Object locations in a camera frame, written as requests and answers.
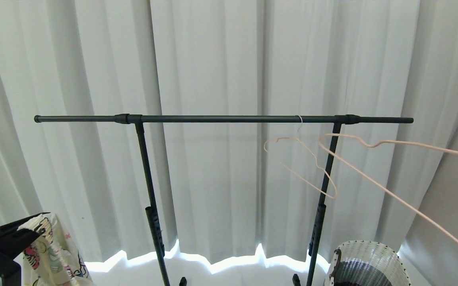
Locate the cream printed garment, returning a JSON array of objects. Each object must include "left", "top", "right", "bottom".
[{"left": 17, "top": 213, "right": 94, "bottom": 286}]

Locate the black clothes rack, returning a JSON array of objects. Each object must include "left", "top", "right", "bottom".
[{"left": 34, "top": 114, "right": 414, "bottom": 286}]

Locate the white laundry basket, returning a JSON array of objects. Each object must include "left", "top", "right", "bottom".
[{"left": 324, "top": 240, "right": 411, "bottom": 286}]

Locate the white curtain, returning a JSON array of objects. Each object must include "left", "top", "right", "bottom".
[{"left": 0, "top": 0, "right": 458, "bottom": 274}]

